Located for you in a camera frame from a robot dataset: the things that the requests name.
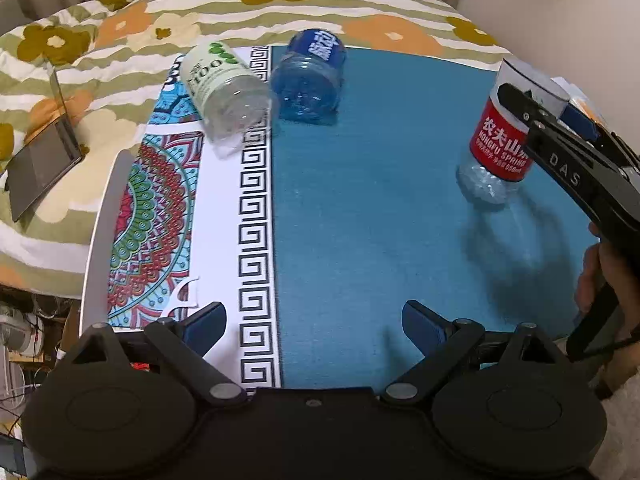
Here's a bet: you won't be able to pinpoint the blue patterned table mat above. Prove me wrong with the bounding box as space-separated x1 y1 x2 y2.
106 45 603 392

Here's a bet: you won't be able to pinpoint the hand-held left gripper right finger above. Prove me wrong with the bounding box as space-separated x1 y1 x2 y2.
381 300 571 407

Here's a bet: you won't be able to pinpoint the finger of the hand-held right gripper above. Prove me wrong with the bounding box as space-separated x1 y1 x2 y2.
559 101 632 158
496 83 557 133

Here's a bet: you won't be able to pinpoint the grey laptop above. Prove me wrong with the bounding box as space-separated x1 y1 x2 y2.
1 66 86 224

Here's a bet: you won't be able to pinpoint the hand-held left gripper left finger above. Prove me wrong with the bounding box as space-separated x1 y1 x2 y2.
57 301 249 407

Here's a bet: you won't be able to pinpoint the green white label bottle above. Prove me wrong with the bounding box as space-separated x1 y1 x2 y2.
180 41 279 144

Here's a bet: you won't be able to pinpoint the red label water bottle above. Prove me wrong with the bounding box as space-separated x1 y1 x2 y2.
456 56 571 206

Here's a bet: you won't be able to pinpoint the floral blanket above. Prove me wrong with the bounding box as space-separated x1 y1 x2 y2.
0 0 512 306

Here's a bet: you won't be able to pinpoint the small white plastic piece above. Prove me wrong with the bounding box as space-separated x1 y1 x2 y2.
161 275 202 319

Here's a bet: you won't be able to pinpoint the person's right hand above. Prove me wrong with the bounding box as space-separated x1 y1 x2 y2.
575 221 640 348

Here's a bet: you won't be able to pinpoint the blue water bottle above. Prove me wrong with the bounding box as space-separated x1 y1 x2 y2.
270 27 347 123

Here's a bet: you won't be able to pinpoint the person's right forearm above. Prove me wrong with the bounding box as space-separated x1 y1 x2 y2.
594 305 640 402

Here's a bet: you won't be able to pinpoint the tangled cables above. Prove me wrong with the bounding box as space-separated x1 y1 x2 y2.
0 287 81 441

